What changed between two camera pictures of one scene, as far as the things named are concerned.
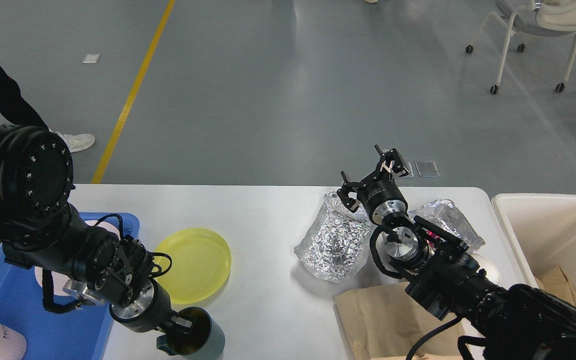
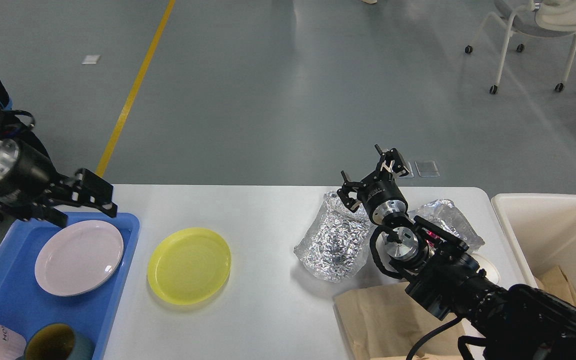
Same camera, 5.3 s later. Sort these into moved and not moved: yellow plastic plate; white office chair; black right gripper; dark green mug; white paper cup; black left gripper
Moved: dark green mug; black left gripper
Not moved: yellow plastic plate; white office chair; black right gripper; white paper cup
